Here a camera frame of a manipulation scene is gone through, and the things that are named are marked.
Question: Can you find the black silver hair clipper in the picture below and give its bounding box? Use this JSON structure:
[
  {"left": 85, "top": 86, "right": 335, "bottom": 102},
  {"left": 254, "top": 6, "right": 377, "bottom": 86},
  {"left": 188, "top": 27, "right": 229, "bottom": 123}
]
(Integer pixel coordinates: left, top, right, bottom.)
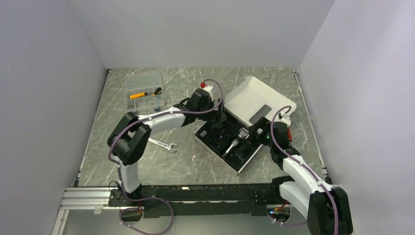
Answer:
[{"left": 224, "top": 139, "right": 239, "bottom": 156}]

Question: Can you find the white hair clipper box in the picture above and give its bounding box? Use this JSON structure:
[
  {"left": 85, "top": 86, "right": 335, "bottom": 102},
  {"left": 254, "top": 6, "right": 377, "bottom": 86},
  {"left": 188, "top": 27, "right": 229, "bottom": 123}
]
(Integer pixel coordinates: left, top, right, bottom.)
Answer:
[{"left": 194, "top": 75, "right": 297, "bottom": 173}]

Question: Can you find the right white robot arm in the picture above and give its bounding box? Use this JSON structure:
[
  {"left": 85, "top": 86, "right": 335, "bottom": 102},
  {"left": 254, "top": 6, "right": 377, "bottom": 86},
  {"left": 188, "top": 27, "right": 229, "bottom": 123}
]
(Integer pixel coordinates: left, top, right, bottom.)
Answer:
[{"left": 249, "top": 117, "right": 353, "bottom": 235}]

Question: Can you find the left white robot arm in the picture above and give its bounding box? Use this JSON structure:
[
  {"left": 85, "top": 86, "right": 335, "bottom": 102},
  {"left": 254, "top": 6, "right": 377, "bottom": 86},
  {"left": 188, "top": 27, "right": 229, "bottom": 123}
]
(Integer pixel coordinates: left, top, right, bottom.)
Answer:
[{"left": 107, "top": 88, "right": 226, "bottom": 206}]

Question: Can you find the black yellow small tool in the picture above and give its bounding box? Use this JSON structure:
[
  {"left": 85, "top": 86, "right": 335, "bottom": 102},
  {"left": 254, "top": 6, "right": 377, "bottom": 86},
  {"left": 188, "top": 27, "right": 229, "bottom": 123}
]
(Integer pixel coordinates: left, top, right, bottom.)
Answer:
[{"left": 151, "top": 87, "right": 162, "bottom": 96}]

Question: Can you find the silver combination wrench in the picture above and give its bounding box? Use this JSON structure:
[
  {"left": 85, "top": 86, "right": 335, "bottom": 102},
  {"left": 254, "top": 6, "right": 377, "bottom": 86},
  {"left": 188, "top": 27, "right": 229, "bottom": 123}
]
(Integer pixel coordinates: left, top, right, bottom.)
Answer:
[{"left": 148, "top": 138, "right": 178, "bottom": 153}]

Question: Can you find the clear plastic organizer box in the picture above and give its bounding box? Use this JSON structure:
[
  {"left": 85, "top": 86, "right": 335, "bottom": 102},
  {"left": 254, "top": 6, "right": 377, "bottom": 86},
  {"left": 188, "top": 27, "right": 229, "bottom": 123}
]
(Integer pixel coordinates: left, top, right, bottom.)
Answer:
[{"left": 124, "top": 71, "right": 164, "bottom": 114}]

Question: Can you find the red handled adjustable wrench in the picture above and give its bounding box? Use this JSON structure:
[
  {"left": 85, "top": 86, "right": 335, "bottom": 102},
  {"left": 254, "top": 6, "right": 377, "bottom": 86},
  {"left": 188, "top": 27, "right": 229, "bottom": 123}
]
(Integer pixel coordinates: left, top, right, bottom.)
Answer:
[{"left": 287, "top": 127, "right": 292, "bottom": 142}]

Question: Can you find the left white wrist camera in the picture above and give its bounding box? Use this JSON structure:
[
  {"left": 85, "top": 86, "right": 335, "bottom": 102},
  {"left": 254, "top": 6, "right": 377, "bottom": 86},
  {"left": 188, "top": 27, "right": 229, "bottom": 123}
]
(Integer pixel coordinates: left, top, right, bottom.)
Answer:
[{"left": 200, "top": 82, "right": 214, "bottom": 97}]

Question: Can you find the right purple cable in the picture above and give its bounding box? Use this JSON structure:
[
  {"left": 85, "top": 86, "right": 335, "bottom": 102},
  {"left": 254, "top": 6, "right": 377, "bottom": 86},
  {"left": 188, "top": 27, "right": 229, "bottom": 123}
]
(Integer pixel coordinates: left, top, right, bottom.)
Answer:
[{"left": 267, "top": 105, "right": 341, "bottom": 235}]

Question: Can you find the purple cable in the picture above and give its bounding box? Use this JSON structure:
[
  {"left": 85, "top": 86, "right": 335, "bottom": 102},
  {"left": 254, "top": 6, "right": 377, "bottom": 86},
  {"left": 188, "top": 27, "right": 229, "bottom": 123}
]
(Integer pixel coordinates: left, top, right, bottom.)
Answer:
[
  {"left": 267, "top": 105, "right": 341, "bottom": 235},
  {"left": 108, "top": 78, "right": 224, "bottom": 235}
]

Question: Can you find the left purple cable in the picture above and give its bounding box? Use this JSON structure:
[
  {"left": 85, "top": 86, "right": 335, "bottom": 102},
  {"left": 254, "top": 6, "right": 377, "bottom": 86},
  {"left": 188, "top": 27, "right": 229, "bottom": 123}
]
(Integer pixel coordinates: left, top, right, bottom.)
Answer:
[{"left": 108, "top": 78, "right": 224, "bottom": 235}]

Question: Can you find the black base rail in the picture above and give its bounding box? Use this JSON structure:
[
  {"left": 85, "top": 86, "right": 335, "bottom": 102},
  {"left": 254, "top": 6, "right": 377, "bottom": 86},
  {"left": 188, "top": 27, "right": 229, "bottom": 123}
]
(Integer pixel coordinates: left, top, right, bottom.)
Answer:
[{"left": 108, "top": 183, "right": 289, "bottom": 218}]

